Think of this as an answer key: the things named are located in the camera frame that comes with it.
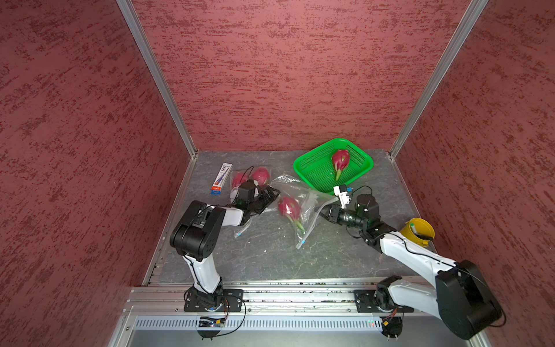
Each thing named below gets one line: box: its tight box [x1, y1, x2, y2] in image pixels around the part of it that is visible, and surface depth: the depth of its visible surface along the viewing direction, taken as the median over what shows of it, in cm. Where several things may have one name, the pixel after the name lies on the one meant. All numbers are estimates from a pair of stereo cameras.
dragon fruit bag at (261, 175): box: [252, 166, 270, 188], surface depth 102 cm
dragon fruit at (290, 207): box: [278, 195, 306, 235], surface depth 91 cm
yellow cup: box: [400, 216, 436, 248], surface depth 84 cm
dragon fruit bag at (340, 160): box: [332, 149, 351, 182], surface depth 112 cm
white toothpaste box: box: [210, 161, 233, 196], surface depth 109 cm
